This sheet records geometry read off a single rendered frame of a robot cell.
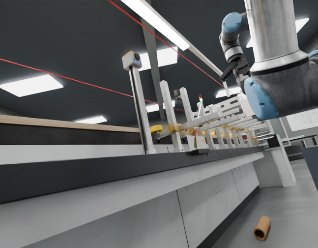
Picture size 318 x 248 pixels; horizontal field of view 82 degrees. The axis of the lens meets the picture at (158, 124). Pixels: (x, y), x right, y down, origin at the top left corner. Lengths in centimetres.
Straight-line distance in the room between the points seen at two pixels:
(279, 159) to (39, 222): 350
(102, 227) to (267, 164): 332
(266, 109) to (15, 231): 70
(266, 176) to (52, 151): 355
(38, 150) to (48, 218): 30
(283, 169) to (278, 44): 320
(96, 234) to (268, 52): 88
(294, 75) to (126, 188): 63
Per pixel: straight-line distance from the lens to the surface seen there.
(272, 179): 389
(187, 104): 132
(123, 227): 97
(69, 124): 87
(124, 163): 67
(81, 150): 87
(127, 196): 72
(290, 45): 65
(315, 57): 75
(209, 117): 100
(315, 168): 76
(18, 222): 56
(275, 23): 63
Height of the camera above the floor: 62
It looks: 15 degrees up
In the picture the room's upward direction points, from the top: 12 degrees counter-clockwise
